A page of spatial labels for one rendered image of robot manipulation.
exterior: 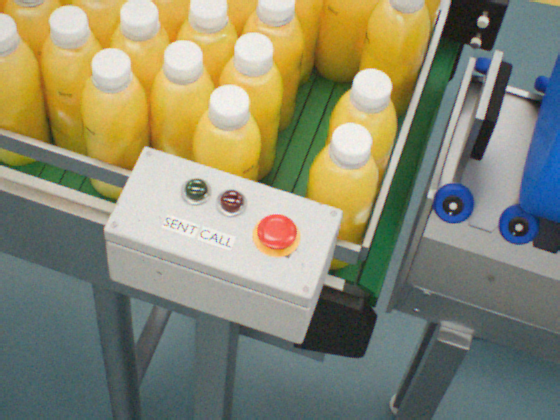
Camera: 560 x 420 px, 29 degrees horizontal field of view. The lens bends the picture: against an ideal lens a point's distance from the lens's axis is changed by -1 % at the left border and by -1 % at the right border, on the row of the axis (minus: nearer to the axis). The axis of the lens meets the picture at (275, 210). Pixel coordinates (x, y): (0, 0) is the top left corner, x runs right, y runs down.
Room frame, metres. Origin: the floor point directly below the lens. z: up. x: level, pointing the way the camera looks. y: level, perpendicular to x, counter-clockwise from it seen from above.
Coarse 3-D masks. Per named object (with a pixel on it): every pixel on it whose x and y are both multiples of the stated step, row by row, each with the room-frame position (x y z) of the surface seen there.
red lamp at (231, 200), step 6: (228, 192) 0.54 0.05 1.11; (234, 192) 0.54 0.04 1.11; (222, 198) 0.53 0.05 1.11; (228, 198) 0.53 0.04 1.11; (234, 198) 0.54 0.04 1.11; (240, 198) 0.54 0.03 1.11; (222, 204) 0.53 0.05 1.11; (228, 204) 0.53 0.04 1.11; (234, 204) 0.53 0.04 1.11; (240, 204) 0.53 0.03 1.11; (228, 210) 0.53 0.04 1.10; (234, 210) 0.53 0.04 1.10
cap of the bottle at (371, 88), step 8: (360, 72) 0.71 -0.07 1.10; (368, 72) 0.71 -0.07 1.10; (376, 72) 0.71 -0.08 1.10; (360, 80) 0.70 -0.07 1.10; (368, 80) 0.70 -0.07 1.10; (376, 80) 0.70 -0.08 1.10; (384, 80) 0.70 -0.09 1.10; (352, 88) 0.69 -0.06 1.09; (360, 88) 0.69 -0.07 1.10; (368, 88) 0.69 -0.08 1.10; (376, 88) 0.69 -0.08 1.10; (384, 88) 0.69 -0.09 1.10; (360, 96) 0.68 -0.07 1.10; (368, 96) 0.68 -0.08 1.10; (376, 96) 0.68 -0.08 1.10; (384, 96) 0.68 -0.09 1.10; (360, 104) 0.68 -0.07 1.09; (368, 104) 0.68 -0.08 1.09; (376, 104) 0.68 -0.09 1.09; (384, 104) 0.68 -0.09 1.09
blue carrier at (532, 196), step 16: (544, 96) 0.81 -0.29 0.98; (544, 112) 0.76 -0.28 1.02; (544, 128) 0.71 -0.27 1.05; (544, 144) 0.67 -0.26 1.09; (528, 160) 0.71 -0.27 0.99; (544, 160) 0.62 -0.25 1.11; (528, 176) 0.67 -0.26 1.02; (544, 176) 0.61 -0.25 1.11; (528, 192) 0.63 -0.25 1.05; (544, 192) 0.61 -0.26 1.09; (528, 208) 0.62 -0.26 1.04; (544, 208) 0.61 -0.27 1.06
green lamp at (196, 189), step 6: (192, 180) 0.55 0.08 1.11; (198, 180) 0.55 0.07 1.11; (186, 186) 0.54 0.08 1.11; (192, 186) 0.54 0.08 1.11; (198, 186) 0.54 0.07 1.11; (204, 186) 0.54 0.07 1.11; (186, 192) 0.54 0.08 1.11; (192, 192) 0.54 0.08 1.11; (198, 192) 0.54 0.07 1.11; (204, 192) 0.54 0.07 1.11; (192, 198) 0.53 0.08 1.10; (198, 198) 0.53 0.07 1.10
